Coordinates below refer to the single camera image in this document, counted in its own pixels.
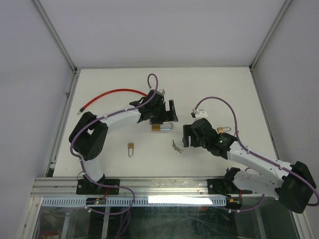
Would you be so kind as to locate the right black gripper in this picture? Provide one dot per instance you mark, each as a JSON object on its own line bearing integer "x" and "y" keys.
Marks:
{"x": 187, "y": 131}

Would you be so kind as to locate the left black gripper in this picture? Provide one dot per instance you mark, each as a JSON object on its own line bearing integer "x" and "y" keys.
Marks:
{"x": 167, "y": 116}

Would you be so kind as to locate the large brass padlock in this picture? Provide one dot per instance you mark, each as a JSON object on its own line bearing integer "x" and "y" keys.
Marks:
{"x": 162, "y": 127}

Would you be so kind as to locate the silver key bunch front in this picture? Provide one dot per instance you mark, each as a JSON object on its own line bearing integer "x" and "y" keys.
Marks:
{"x": 176, "y": 148}

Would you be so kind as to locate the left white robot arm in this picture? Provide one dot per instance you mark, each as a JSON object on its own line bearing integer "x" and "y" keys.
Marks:
{"x": 88, "y": 136}

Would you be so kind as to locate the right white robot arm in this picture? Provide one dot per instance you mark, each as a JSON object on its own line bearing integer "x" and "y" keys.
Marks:
{"x": 291, "y": 184}

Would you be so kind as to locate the small brass padlock right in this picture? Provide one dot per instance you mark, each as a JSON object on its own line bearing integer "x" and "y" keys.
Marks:
{"x": 223, "y": 129}

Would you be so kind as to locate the small brass padlock long shackle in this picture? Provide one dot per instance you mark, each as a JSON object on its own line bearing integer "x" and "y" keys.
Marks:
{"x": 131, "y": 147}

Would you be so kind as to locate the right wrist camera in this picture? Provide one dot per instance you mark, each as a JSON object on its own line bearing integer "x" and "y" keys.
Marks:
{"x": 199, "y": 114}

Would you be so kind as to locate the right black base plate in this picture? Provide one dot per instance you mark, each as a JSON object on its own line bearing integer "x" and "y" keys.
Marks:
{"x": 216, "y": 186}

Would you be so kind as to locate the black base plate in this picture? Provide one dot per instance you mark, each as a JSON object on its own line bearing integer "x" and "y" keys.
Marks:
{"x": 216, "y": 186}
{"x": 99, "y": 188}

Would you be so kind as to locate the left aluminium frame post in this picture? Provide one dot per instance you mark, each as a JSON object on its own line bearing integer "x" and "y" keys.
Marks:
{"x": 54, "y": 34}

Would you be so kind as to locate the aluminium frame post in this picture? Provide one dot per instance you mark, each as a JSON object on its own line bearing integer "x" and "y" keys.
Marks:
{"x": 277, "y": 20}
{"x": 54, "y": 34}

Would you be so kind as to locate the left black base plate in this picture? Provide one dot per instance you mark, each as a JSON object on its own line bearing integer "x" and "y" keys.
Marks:
{"x": 99, "y": 188}

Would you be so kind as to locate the aluminium mounting rail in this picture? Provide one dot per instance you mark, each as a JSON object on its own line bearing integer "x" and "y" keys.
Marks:
{"x": 141, "y": 186}

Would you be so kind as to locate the white slotted cable duct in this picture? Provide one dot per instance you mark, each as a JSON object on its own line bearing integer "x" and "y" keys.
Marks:
{"x": 150, "y": 201}

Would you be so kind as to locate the right aluminium frame post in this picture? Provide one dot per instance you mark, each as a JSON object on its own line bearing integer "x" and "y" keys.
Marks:
{"x": 277, "y": 20}

